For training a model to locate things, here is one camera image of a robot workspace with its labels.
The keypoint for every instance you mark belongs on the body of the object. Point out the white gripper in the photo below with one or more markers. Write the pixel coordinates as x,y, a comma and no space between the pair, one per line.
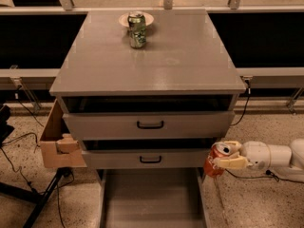
256,155

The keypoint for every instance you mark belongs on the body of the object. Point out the red coke can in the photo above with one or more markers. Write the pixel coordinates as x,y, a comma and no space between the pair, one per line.
212,167

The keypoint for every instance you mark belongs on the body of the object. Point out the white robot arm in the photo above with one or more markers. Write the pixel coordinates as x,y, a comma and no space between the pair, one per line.
286,160

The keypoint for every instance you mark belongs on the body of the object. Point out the grey middle drawer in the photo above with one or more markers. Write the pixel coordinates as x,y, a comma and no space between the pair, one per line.
148,158

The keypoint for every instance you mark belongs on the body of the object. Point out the grey open bottom drawer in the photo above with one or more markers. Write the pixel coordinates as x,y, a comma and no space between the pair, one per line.
152,198

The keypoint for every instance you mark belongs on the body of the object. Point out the grey drawer cabinet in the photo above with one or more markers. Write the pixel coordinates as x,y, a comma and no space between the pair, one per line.
184,68

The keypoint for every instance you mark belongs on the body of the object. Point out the grey top drawer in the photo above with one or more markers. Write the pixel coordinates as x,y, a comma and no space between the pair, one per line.
136,126

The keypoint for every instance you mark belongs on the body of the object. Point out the green soda can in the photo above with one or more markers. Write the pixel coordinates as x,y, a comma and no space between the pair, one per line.
137,29

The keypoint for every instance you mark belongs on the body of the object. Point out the cardboard box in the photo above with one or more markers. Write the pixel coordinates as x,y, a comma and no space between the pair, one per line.
58,148

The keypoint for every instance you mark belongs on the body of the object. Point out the black tripod stand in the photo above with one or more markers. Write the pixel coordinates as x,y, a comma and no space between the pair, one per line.
40,200

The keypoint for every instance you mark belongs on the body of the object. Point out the black cable cabinet right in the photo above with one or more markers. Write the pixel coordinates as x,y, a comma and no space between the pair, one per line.
247,81

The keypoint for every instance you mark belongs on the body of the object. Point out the metal railing frame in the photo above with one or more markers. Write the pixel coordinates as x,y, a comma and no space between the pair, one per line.
264,37

